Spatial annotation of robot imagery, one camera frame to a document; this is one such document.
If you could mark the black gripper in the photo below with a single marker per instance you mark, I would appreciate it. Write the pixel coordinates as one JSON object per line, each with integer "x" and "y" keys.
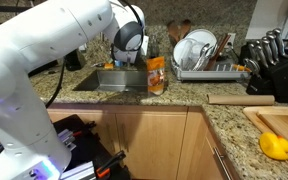
{"x": 130, "y": 60}

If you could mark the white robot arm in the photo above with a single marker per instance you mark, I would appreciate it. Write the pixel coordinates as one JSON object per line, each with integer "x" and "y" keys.
{"x": 34, "y": 40}

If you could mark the blue label soap dispenser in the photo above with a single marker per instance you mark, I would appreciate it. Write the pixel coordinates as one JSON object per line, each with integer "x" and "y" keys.
{"x": 118, "y": 63}

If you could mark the orange sponge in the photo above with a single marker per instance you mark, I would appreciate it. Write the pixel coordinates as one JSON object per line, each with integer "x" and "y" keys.
{"x": 108, "y": 66}

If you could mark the stainless steel sink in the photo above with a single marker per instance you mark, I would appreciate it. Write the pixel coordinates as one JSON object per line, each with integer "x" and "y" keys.
{"x": 117, "y": 81}

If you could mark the dark slim bottle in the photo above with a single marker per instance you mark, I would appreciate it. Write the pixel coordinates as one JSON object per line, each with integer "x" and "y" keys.
{"x": 154, "y": 46}

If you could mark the orange food pouch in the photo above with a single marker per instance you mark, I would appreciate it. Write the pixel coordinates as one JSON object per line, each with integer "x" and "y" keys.
{"x": 155, "y": 76}

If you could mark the green head dish brush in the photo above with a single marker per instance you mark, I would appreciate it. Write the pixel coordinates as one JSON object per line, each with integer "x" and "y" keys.
{"x": 96, "y": 64}

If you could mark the white plate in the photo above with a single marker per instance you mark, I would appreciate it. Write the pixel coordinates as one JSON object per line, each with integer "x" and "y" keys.
{"x": 204, "y": 36}
{"x": 178, "y": 50}

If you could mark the wooden spoon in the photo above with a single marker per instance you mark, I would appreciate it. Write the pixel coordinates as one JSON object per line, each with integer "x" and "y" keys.
{"x": 185, "y": 27}
{"x": 173, "y": 30}

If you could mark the dark green wine bottle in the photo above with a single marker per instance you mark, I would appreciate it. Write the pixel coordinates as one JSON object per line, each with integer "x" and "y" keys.
{"x": 73, "y": 61}

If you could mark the clear plastic container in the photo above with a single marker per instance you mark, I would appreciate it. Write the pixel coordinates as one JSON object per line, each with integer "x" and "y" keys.
{"x": 192, "y": 53}

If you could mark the metal serving spoon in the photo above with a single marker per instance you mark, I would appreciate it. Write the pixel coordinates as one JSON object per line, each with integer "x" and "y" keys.
{"x": 205, "y": 53}

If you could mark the grey dish rack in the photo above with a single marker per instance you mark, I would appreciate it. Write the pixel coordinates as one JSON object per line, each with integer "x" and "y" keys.
{"x": 210, "y": 75}

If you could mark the black orange bar clamp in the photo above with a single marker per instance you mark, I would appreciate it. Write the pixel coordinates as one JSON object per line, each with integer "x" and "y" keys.
{"x": 84, "y": 130}
{"x": 109, "y": 165}

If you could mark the wooden kitchen cabinet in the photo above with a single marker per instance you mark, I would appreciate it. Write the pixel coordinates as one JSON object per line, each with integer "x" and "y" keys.
{"x": 157, "y": 143}

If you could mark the brown wooden spatula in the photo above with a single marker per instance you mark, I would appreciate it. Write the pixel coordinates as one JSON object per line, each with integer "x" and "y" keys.
{"x": 219, "y": 50}

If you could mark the black robot cart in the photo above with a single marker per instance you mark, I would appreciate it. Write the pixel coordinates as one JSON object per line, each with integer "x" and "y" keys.
{"x": 84, "y": 146}

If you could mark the wooden rolling pin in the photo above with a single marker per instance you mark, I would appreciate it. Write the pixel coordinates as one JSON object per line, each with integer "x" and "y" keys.
{"x": 240, "y": 100}

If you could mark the steel scissors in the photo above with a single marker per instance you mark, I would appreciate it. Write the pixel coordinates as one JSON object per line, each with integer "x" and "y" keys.
{"x": 252, "y": 66}

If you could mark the large wooden cutting board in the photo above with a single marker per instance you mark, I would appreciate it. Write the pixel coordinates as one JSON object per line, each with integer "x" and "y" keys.
{"x": 250, "y": 116}

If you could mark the black knife block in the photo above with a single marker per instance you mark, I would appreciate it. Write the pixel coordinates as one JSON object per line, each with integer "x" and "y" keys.
{"x": 284, "y": 81}

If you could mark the small wooden cutting board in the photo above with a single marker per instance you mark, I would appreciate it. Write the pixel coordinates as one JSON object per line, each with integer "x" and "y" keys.
{"x": 284, "y": 126}

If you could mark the yellow rubber duck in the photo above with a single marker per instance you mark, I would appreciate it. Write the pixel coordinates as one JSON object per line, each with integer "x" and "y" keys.
{"x": 274, "y": 146}

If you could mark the aluminium extrusion rail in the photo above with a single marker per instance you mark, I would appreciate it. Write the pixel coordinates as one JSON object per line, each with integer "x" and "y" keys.
{"x": 79, "y": 171}
{"x": 67, "y": 138}

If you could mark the white wall outlet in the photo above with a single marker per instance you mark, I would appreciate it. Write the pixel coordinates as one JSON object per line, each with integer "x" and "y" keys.
{"x": 231, "y": 39}

